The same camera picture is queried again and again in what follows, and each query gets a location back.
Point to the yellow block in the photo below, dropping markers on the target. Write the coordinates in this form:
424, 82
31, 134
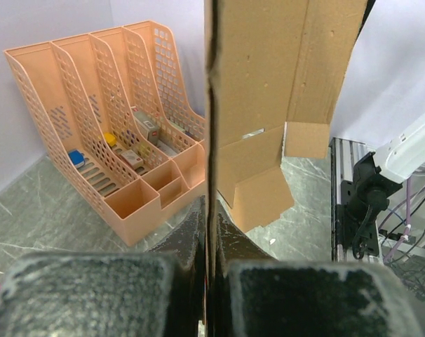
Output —
110, 139

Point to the aluminium mounting rail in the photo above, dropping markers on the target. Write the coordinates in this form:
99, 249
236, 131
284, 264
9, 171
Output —
342, 196

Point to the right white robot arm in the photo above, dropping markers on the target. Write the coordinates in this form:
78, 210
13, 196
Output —
376, 177

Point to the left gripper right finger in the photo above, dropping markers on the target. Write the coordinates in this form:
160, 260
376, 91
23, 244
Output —
257, 295

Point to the blue block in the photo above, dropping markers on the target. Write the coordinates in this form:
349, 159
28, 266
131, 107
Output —
77, 158

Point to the cardboard box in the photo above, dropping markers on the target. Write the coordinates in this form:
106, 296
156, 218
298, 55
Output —
274, 72

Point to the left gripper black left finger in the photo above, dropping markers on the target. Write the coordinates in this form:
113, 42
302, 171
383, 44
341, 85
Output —
158, 292

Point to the orange plastic file organizer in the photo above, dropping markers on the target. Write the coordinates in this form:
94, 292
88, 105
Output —
112, 111

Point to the white card box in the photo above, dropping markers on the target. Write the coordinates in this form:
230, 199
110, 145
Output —
132, 159

